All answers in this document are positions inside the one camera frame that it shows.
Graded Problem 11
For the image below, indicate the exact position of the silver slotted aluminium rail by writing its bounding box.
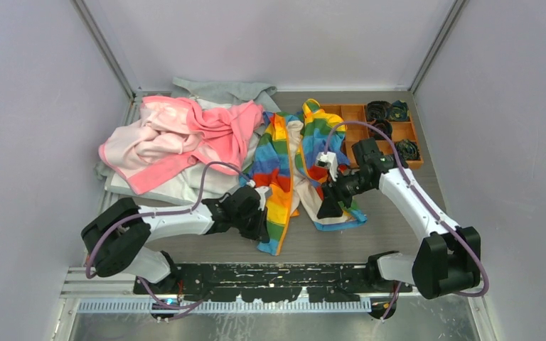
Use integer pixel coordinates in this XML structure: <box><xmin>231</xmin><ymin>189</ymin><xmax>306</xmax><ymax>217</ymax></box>
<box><xmin>77</xmin><ymin>298</ymin><xmax>371</xmax><ymax>315</ymax></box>

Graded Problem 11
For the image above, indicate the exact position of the rainbow striped zip jacket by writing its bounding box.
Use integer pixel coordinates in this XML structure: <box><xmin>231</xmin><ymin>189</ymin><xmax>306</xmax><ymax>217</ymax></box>
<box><xmin>247</xmin><ymin>99</ymin><xmax>368</xmax><ymax>256</ymax></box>

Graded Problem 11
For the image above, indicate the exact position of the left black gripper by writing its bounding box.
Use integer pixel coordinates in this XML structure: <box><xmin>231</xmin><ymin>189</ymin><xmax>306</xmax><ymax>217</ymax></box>
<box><xmin>233</xmin><ymin>205</ymin><xmax>269</xmax><ymax>242</ymax></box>

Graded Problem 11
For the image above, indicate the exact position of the grey white garment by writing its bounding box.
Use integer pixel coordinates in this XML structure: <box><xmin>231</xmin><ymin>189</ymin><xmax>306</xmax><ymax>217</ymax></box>
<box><xmin>95</xmin><ymin>77</ymin><xmax>279</xmax><ymax>205</ymax></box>

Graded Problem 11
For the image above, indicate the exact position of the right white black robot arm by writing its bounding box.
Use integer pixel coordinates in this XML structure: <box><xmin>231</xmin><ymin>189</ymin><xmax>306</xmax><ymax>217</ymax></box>
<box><xmin>316</xmin><ymin>139</ymin><xmax>483</xmax><ymax>299</ymax></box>

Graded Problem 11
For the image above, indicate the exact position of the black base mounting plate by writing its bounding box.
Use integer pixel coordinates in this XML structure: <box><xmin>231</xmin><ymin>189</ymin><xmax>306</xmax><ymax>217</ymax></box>
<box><xmin>150</xmin><ymin>263</ymin><xmax>397</xmax><ymax>303</ymax></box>

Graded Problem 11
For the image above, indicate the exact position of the dark rolled tie back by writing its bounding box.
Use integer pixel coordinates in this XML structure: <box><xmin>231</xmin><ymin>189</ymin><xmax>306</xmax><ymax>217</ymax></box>
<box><xmin>365</xmin><ymin>101</ymin><xmax>392</xmax><ymax>122</ymax></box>

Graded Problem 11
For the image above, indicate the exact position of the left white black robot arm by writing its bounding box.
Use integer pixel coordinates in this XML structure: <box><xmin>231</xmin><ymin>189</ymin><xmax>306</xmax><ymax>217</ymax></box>
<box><xmin>81</xmin><ymin>185</ymin><xmax>271</xmax><ymax>293</ymax></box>

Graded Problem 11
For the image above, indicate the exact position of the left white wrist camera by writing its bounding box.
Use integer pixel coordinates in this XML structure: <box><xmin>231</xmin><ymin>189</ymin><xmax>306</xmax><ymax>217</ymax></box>
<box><xmin>246</xmin><ymin>180</ymin><xmax>272</xmax><ymax>210</ymax></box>

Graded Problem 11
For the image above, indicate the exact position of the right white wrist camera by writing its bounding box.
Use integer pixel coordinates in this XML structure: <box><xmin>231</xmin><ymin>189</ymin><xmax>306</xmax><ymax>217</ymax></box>
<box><xmin>314</xmin><ymin>151</ymin><xmax>339</xmax><ymax>183</ymax></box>

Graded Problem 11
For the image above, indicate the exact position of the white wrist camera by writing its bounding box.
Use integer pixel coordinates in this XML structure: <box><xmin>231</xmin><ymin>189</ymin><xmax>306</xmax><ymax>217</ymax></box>
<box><xmin>314</xmin><ymin>151</ymin><xmax>339</xmax><ymax>183</ymax></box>
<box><xmin>246</xmin><ymin>180</ymin><xmax>272</xmax><ymax>210</ymax></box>

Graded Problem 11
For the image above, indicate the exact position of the pink fleece garment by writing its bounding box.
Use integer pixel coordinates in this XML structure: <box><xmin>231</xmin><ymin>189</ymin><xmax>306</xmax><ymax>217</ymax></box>
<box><xmin>98</xmin><ymin>96</ymin><xmax>264</xmax><ymax>194</ymax></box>

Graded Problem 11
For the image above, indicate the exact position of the blue green rolled tie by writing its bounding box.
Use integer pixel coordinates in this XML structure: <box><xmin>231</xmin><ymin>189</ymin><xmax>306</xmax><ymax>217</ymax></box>
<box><xmin>395</xmin><ymin>139</ymin><xmax>420</xmax><ymax>161</ymax></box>

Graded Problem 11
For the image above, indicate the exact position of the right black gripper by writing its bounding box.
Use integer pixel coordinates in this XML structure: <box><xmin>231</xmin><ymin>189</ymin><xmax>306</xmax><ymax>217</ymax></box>
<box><xmin>317</xmin><ymin>167</ymin><xmax>375</xmax><ymax>219</ymax></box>

